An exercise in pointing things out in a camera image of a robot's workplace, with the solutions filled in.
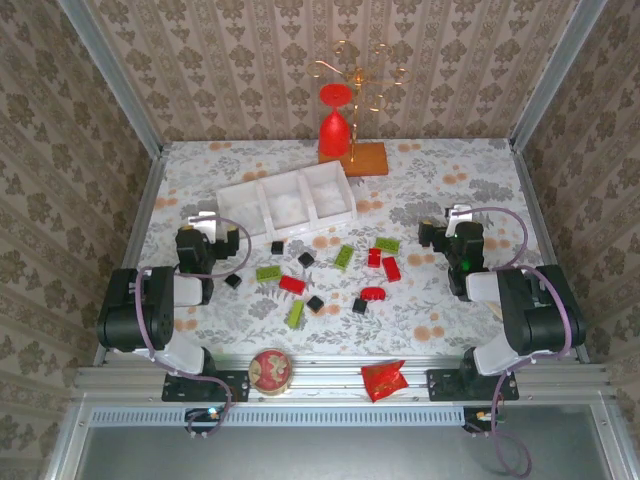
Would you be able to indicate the green long lego brick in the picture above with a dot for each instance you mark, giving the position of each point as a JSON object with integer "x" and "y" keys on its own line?
{"x": 387, "y": 244}
{"x": 344, "y": 257}
{"x": 268, "y": 273}
{"x": 295, "y": 314}

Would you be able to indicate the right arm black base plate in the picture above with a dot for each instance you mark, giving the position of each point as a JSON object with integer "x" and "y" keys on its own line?
{"x": 442, "y": 387}

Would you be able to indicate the aluminium frame post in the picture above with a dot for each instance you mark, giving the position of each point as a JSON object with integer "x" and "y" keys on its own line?
{"x": 555, "y": 75}
{"x": 116, "y": 80}

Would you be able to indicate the red arched lego brick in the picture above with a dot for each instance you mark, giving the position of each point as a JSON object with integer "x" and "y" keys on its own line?
{"x": 373, "y": 294}

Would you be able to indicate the red plastic goblet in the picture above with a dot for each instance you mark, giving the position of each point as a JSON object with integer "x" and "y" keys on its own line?
{"x": 334, "y": 135}

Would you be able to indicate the grey metal sheet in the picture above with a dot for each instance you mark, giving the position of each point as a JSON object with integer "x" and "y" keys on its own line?
{"x": 325, "y": 455}

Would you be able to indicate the red long lego brick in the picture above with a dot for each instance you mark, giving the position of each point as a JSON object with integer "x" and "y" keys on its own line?
{"x": 292, "y": 284}
{"x": 374, "y": 257}
{"x": 391, "y": 269}

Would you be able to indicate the red snack packet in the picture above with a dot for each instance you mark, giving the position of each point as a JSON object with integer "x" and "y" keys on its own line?
{"x": 384, "y": 381}

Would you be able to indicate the round red patterned tin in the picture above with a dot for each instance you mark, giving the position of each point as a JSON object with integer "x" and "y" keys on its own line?
{"x": 270, "y": 372}

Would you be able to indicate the black square lego brick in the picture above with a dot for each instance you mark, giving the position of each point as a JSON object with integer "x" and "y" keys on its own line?
{"x": 359, "y": 305}
{"x": 277, "y": 247}
{"x": 315, "y": 303}
{"x": 305, "y": 259}
{"x": 233, "y": 280}

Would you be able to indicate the wide aluminium beam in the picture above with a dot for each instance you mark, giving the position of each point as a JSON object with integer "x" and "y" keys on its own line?
{"x": 325, "y": 385}

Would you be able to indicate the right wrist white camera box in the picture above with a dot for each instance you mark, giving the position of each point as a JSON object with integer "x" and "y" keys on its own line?
{"x": 457, "y": 214}

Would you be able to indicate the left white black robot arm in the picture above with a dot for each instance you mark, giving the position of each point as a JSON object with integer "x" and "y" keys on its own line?
{"x": 135, "y": 310}

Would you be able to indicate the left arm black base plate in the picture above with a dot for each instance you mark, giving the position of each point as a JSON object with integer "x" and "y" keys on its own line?
{"x": 230, "y": 387}

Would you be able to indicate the white three-compartment container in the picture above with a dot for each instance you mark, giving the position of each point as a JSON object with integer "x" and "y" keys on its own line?
{"x": 292, "y": 231}

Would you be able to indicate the aluminium frame rail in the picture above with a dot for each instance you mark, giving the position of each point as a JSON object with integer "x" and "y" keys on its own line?
{"x": 534, "y": 200}
{"x": 145, "y": 200}

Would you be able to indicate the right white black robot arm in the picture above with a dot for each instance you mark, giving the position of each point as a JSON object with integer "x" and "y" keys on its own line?
{"x": 540, "y": 320}

